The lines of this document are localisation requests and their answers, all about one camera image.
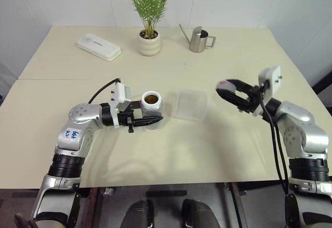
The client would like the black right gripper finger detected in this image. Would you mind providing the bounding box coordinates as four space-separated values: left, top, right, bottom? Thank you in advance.
225 78 258 94
215 89 249 107

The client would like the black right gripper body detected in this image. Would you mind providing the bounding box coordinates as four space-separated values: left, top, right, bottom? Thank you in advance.
237 84 262 115

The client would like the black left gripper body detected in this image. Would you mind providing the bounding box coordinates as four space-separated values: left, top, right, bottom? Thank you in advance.
118 102 136 134

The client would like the white jar with brown contents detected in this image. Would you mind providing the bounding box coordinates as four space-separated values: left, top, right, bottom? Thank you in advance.
141 90 163 131

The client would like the clear plastic box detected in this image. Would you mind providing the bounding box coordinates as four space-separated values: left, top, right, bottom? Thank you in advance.
169 89 209 121

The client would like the cream ribbed plant pot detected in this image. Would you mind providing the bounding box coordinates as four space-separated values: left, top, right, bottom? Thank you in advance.
137 29 162 57

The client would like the stainless steel watering can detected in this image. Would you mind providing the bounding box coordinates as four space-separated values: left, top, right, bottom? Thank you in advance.
178 24 217 53

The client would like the white flat rectangular case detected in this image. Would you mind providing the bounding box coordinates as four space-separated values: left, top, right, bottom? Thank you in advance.
75 33 122 62

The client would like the black object beside table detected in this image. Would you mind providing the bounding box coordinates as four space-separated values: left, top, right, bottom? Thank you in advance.
311 68 332 97

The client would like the dark rounded shape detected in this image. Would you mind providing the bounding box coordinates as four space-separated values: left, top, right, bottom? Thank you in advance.
125 199 156 228
181 198 222 228

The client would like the dark metal table leg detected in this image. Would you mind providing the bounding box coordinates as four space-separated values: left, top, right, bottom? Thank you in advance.
87 186 106 228

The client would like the green fern plant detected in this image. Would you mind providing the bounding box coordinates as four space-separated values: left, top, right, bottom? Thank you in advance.
130 0 186 38

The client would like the grey metal table leg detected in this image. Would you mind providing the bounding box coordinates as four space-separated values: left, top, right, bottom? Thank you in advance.
223 182 250 228

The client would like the dark maroon rounded object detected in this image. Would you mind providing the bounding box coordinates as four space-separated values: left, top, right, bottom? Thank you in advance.
14 212 37 228

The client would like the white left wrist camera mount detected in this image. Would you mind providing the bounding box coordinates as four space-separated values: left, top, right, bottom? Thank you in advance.
109 82 133 129

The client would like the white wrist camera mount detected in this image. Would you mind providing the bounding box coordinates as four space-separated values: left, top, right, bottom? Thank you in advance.
252 65 282 118
109 82 133 129

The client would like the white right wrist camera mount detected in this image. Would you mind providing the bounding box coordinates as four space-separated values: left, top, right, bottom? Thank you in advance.
252 65 282 118

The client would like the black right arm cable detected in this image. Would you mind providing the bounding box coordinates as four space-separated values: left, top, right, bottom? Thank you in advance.
259 82 290 195

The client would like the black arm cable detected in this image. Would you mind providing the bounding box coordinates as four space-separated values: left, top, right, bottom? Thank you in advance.
88 77 121 104
259 82 290 195

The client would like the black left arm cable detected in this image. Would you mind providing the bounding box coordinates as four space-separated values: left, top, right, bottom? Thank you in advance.
88 77 121 104

